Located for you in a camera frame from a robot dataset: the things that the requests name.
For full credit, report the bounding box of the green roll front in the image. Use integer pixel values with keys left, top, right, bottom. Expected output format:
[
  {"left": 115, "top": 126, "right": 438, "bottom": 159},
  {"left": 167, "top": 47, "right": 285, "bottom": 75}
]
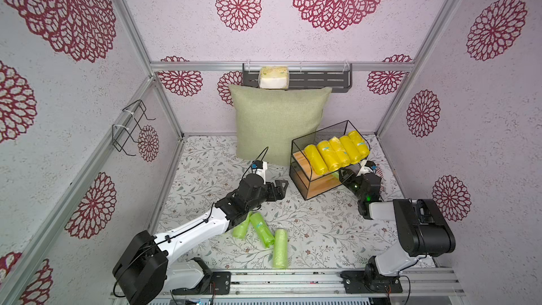
[{"left": 272, "top": 229, "right": 289, "bottom": 269}]

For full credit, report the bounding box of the green cushion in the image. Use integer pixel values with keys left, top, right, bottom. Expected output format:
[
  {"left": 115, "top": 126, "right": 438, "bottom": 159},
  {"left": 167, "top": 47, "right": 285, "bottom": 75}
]
[{"left": 229, "top": 85, "right": 332, "bottom": 166}]

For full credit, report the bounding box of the green roll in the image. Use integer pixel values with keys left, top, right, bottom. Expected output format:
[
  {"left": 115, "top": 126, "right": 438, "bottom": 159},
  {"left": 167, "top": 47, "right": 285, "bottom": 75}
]
[
  {"left": 232, "top": 212, "right": 251, "bottom": 239},
  {"left": 272, "top": 229, "right": 289, "bottom": 269}
]

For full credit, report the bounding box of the grey wall rack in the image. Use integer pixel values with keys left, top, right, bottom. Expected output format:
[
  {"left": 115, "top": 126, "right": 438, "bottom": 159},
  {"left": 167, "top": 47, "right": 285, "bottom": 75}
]
[{"left": 241, "top": 62, "right": 353, "bottom": 93}]

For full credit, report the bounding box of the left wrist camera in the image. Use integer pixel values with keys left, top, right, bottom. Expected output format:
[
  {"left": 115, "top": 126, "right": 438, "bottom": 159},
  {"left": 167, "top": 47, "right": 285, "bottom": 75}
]
[{"left": 249, "top": 160, "right": 268, "bottom": 182}]

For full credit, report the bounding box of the green roll diagonal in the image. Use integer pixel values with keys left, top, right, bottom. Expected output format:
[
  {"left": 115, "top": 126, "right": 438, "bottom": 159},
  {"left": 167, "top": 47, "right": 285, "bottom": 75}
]
[{"left": 250, "top": 212, "right": 275, "bottom": 249}]

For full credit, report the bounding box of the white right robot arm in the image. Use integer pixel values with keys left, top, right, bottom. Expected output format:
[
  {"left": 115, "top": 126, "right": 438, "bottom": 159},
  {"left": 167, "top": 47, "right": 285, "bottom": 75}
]
[{"left": 338, "top": 167, "right": 456, "bottom": 281}]

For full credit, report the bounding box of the yellow roll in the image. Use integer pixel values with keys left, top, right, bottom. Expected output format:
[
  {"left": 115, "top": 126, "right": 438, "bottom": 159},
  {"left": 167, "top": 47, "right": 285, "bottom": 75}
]
[
  {"left": 317, "top": 140, "right": 341, "bottom": 172},
  {"left": 304, "top": 144, "right": 328, "bottom": 175},
  {"left": 329, "top": 137, "right": 351, "bottom": 167},
  {"left": 340, "top": 136, "right": 362, "bottom": 165},
  {"left": 348, "top": 131, "right": 371, "bottom": 159}
]

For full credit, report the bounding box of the metal base rail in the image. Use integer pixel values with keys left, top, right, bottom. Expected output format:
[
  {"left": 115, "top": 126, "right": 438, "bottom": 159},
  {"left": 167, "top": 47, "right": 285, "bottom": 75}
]
[{"left": 148, "top": 268, "right": 468, "bottom": 304}]

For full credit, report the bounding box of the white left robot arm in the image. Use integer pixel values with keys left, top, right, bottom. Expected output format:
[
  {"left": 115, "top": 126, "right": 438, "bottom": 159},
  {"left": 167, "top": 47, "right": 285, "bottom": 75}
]
[{"left": 112, "top": 174, "right": 289, "bottom": 304}]

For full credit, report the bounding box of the white yellow sponge pack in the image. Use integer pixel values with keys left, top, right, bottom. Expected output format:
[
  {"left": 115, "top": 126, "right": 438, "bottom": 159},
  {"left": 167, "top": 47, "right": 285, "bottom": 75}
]
[{"left": 258, "top": 66, "right": 289, "bottom": 90}]

